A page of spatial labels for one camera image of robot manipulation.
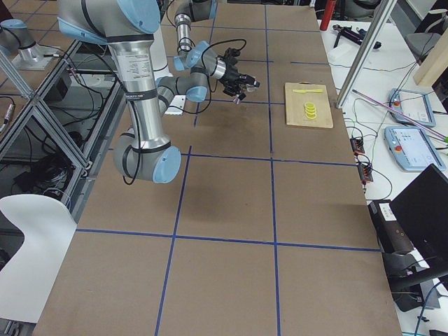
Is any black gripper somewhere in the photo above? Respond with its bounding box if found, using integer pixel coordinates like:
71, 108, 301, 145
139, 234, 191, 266
223, 83, 241, 95
220, 63, 260, 88

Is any steel double jigger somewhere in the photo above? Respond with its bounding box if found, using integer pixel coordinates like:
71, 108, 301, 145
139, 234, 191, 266
232, 93, 246, 104

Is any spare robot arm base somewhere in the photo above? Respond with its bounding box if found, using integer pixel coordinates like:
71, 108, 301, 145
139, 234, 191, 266
1, 19, 59, 71

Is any yellow plastic knife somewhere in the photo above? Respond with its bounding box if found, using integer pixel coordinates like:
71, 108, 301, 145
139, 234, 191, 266
292, 89, 323, 94

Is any bamboo cutting board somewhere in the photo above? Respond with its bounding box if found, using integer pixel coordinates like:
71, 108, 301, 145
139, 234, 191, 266
284, 83, 333, 129

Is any red fire extinguisher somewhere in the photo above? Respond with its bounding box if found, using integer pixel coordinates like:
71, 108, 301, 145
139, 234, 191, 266
320, 0, 337, 31

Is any far teach pendant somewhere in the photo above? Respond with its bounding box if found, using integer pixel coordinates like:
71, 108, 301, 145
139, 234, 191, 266
388, 88, 436, 127

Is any teach pendant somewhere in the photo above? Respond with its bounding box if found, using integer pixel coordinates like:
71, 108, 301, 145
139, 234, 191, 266
384, 126, 447, 172
388, 88, 436, 127

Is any near teach pendant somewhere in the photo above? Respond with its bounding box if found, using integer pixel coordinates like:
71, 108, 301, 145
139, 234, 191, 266
384, 126, 447, 172

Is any black computer box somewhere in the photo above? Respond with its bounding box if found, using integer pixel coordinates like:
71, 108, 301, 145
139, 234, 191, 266
368, 199, 414, 255

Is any black monitor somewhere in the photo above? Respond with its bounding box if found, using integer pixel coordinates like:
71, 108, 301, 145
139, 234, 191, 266
389, 164, 447, 291

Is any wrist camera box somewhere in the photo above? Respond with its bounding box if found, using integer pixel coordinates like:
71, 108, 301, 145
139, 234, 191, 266
223, 48, 241, 65

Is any aluminium frame post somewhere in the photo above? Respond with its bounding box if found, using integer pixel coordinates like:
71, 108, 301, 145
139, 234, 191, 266
336, 0, 397, 109

